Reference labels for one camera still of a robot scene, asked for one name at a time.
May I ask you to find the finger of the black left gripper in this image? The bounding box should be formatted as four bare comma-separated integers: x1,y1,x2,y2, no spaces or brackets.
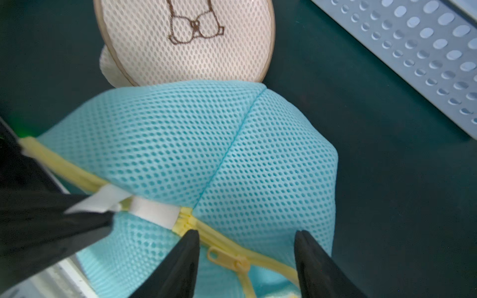
1,120,62,193
1,189,114,283

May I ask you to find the cream mesh laundry bag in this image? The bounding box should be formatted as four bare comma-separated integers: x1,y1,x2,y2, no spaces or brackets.
93,1,276,88

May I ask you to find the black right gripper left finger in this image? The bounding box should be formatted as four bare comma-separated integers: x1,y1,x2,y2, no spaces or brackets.
130,230,200,298

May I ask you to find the teal mesh laundry bag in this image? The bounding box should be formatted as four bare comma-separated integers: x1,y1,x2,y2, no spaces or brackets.
19,81,339,298

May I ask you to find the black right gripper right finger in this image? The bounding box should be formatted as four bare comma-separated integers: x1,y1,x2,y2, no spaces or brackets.
294,230,366,298

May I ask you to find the light blue plastic basket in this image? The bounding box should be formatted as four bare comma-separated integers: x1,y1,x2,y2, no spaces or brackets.
315,0,477,139

